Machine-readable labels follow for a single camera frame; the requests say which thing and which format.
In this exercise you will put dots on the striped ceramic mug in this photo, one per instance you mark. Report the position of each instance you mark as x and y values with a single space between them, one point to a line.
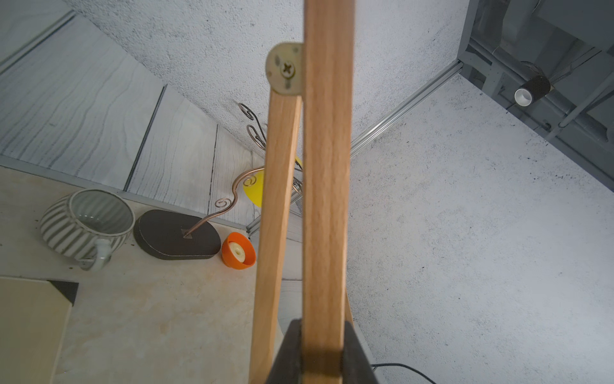
88 226

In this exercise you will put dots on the wooden board black corners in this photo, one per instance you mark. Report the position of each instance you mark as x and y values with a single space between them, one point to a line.
34 319

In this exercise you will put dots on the small wooden easel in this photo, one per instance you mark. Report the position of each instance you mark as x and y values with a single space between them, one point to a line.
317 119

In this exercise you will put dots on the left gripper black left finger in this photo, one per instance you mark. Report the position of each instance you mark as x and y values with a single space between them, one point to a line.
287 366

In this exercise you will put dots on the orange bowl with white ring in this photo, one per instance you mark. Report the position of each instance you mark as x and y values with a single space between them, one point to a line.
238 252

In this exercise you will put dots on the yellow plastic wine glass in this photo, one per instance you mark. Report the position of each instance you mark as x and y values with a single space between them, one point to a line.
255 187

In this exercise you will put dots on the metal scroll stand dark base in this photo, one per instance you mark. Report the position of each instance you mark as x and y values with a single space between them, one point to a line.
170 236

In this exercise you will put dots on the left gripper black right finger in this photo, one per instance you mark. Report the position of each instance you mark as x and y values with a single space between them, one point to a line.
355 364

